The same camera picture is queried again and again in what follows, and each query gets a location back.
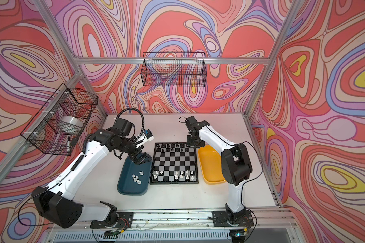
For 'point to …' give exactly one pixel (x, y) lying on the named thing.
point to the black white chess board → (174, 163)
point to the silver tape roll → (72, 120)
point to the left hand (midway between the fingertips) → (147, 151)
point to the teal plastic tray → (134, 179)
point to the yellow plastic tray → (211, 165)
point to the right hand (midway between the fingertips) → (195, 148)
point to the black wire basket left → (56, 128)
